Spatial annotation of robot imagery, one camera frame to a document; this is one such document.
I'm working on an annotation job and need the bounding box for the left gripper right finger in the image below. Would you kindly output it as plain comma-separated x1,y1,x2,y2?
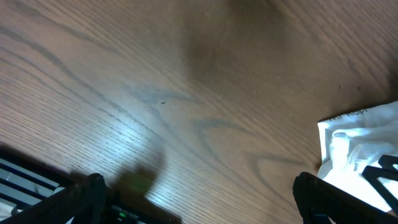
292,172,397,224

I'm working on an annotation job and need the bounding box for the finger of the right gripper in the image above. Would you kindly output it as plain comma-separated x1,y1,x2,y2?
363,155,397,215

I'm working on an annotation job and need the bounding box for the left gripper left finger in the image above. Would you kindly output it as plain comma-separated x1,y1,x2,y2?
1,174,106,224

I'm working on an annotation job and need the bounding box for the white t-shirt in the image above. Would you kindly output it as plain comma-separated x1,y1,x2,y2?
317,101,397,212

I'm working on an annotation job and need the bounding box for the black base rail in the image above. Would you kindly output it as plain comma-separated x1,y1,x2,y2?
1,144,182,223

